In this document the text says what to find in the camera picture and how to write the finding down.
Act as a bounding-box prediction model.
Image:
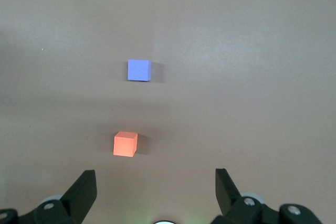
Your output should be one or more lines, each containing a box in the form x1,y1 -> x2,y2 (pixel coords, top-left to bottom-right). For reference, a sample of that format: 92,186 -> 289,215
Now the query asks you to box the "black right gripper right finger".
211,168 -> 325,224

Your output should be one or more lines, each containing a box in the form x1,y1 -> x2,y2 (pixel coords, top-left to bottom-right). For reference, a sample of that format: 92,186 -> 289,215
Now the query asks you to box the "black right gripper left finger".
0,169 -> 98,224

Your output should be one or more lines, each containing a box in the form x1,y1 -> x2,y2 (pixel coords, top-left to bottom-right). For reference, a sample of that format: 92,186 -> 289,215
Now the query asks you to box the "orange cube block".
113,130 -> 139,158

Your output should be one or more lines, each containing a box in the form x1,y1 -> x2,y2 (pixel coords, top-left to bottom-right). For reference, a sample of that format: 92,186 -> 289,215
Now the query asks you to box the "purple cube block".
127,59 -> 153,82

